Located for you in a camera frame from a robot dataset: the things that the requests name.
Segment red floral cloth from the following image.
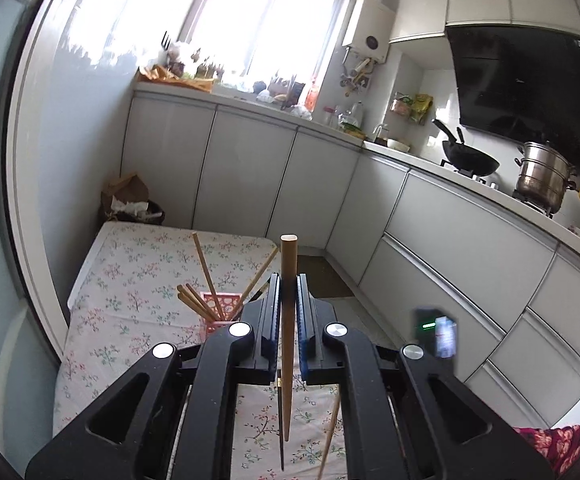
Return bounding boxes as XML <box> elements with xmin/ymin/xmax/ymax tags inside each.
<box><xmin>514</xmin><ymin>422</ymin><xmax>580</xmax><ymax>478</ymax></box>

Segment frosted glass sliding door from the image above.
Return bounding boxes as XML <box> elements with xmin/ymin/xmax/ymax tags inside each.
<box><xmin>0</xmin><ymin>0</ymin><xmax>71</xmax><ymax>480</ymax></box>

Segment white water heater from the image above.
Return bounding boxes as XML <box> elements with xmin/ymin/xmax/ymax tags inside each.
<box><xmin>342</xmin><ymin>0</ymin><xmax>393</xmax><ymax>63</ymax></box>

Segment floral tablecloth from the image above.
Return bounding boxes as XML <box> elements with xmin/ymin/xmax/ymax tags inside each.
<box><xmin>52</xmin><ymin>222</ymin><xmax>351</xmax><ymax>480</ymax></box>

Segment yellow green snack packet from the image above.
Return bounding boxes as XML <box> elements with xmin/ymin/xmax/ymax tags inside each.
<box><xmin>410</xmin><ymin>94</ymin><xmax>433</xmax><ymax>125</ymax></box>

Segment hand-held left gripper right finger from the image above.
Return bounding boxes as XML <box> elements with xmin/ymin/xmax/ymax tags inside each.
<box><xmin>296</xmin><ymin>272</ymin><xmax>556</xmax><ymax>480</ymax></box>

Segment dark-tipped single chopstick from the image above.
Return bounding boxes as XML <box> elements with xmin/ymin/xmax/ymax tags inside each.
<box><xmin>278</xmin><ymin>234</ymin><xmax>300</xmax><ymax>471</ymax></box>

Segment black trash bin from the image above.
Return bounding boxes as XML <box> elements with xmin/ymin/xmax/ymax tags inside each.
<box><xmin>107</xmin><ymin>200</ymin><xmax>166</xmax><ymax>226</ymax></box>

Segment pale single chopstick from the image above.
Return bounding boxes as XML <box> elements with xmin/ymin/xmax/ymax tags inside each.
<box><xmin>316</xmin><ymin>397</ymin><xmax>342</xmax><ymax>480</ymax></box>

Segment kitchen window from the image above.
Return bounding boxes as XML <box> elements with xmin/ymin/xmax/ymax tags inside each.
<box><xmin>70</xmin><ymin>0</ymin><xmax>356</xmax><ymax>91</ymax></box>

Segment pink perforated utensil basket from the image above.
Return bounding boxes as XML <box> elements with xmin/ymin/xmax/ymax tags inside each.
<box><xmin>200</xmin><ymin>290</ymin><xmax>245</xmax><ymax>345</ymax></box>

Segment white base cabinets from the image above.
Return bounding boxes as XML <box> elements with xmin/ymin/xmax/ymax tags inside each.
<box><xmin>120</xmin><ymin>85</ymin><xmax>580</xmax><ymax>428</ymax></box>

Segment wooden cutting board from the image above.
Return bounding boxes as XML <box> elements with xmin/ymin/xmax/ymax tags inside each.
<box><xmin>137</xmin><ymin>65</ymin><xmax>216</xmax><ymax>93</ymax></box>

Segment steel steamer pot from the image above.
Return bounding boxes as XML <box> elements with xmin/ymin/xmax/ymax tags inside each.
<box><xmin>514</xmin><ymin>141</ymin><xmax>578</xmax><ymax>213</ymax></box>

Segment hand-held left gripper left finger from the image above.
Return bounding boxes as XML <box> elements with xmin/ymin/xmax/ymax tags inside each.
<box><xmin>25</xmin><ymin>272</ymin><xmax>283</xmax><ymax>480</ymax></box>

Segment black range hood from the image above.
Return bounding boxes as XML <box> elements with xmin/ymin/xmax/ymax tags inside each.
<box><xmin>445</xmin><ymin>25</ymin><xmax>580</xmax><ymax>171</ymax></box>

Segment black wok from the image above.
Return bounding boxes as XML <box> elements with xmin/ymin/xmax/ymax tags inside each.
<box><xmin>431</xmin><ymin>119</ymin><xmax>501</xmax><ymax>177</ymax></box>

